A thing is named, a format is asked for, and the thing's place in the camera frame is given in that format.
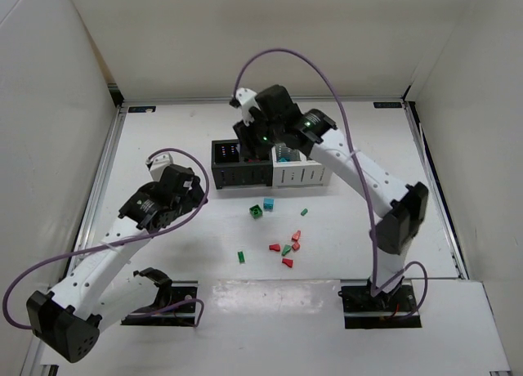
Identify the red lego slope bottom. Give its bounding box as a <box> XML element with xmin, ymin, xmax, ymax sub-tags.
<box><xmin>282</xmin><ymin>258</ymin><xmax>293</xmax><ymax>268</ymax></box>

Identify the red lego slope top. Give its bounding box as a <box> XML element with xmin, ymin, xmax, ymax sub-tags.
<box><xmin>291</xmin><ymin>231</ymin><xmax>301</xmax><ymax>241</ymax></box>

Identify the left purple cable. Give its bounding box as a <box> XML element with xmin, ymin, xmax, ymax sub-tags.
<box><xmin>1</xmin><ymin>147</ymin><xmax>211</xmax><ymax>328</ymax></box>

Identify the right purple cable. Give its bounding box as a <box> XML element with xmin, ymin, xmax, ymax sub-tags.
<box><xmin>234</xmin><ymin>47</ymin><xmax>429</xmax><ymax>321</ymax></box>

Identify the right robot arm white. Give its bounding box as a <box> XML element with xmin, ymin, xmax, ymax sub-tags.
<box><xmin>230</xmin><ymin>85</ymin><xmax>428</xmax><ymax>296</ymax></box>

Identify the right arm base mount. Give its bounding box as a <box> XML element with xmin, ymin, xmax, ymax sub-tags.
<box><xmin>337</xmin><ymin>282</ymin><xmax>422</xmax><ymax>329</ymax></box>

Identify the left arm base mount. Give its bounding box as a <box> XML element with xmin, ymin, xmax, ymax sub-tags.
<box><xmin>121</xmin><ymin>267</ymin><xmax>204</xmax><ymax>328</ymax></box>

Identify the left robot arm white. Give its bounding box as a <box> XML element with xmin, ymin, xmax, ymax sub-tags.
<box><xmin>26</xmin><ymin>164</ymin><xmax>205</xmax><ymax>363</ymax></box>

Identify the green square lego brick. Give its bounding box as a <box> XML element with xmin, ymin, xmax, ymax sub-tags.
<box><xmin>249</xmin><ymin>204</ymin><xmax>263</xmax><ymax>219</ymax></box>

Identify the purple cable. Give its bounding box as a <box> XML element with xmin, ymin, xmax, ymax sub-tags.
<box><xmin>234</xmin><ymin>47</ymin><xmax>429</xmax><ymax>321</ymax></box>
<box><xmin>1</xmin><ymin>147</ymin><xmax>211</xmax><ymax>328</ymax></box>

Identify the white double bin container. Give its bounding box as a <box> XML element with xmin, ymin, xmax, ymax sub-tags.
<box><xmin>271</xmin><ymin>144</ymin><xmax>332</xmax><ymax>188</ymax></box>

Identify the green lego slope middle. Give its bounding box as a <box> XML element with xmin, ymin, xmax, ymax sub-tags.
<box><xmin>281</xmin><ymin>244</ymin><xmax>293</xmax><ymax>256</ymax></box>

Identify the cyan lego brick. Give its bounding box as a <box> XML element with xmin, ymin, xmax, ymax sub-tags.
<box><xmin>263</xmin><ymin>198</ymin><xmax>275</xmax><ymax>211</ymax></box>

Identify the black double bin container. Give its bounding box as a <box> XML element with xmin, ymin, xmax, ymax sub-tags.
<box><xmin>211</xmin><ymin>139</ymin><xmax>273</xmax><ymax>190</ymax></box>

